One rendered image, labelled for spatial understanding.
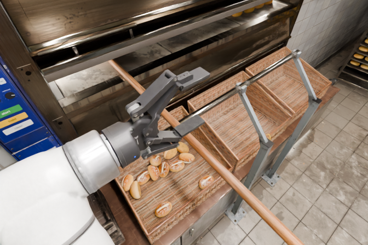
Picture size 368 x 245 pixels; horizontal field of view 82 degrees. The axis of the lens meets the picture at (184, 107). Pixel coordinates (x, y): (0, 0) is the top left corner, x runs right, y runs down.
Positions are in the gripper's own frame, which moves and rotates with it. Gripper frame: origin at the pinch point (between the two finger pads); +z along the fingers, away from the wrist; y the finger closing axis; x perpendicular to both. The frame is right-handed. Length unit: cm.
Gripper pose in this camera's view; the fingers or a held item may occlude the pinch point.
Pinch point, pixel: (199, 99)
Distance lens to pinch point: 45.1
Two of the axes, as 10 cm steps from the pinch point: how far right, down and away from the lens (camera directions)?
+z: 7.8, -4.5, 4.4
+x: 6.3, 5.5, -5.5
